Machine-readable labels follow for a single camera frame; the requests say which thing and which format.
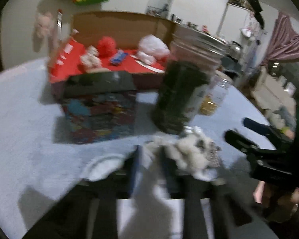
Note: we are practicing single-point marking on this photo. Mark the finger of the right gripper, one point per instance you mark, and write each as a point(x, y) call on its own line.
point(272, 134)
point(241, 143)

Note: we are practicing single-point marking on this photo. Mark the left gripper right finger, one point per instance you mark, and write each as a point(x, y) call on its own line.
point(212, 209)

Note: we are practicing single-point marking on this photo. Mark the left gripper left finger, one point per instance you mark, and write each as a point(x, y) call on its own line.
point(90, 202)

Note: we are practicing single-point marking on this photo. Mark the blue plastic packet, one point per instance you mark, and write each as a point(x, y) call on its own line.
point(118, 58)

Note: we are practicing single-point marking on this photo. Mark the person right hand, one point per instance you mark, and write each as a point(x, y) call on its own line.
point(277, 203)

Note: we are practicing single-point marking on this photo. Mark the white round cloth pad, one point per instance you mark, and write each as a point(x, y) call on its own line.
point(100, 168)

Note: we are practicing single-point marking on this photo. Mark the striped fluffy plush toy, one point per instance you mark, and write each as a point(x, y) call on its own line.
point(194, 153)

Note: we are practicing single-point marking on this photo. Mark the small glass jar gold contents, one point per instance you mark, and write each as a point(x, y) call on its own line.
point(218, 91)

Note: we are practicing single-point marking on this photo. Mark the steel kettle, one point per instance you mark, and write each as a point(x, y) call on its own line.
point(235, 50)

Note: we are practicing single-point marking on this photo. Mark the pink curtain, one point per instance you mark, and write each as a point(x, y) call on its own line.
point(284, 42)

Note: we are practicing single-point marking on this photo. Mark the large dark tea jar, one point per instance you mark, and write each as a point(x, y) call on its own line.
point(190, 70)

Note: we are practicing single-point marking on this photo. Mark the dark colourful tin box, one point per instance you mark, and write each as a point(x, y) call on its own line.
point(100, 106)

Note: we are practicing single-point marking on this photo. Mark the white wardrobe cabinet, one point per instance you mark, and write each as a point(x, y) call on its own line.
point(239, 24)

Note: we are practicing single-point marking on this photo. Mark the white fluffy ball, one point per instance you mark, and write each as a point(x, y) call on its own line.
point(151, 49)

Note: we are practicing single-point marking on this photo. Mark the beige fluffy toy in box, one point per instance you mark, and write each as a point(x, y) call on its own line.
point(90, 60)

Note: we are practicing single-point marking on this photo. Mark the red cardboard box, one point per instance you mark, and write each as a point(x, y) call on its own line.
point(116, 36)

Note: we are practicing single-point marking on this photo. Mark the red pompom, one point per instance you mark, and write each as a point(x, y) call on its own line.
point(106, 47)

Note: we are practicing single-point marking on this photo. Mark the pink plush on wall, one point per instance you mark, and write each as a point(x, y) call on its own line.
point(44, 25)

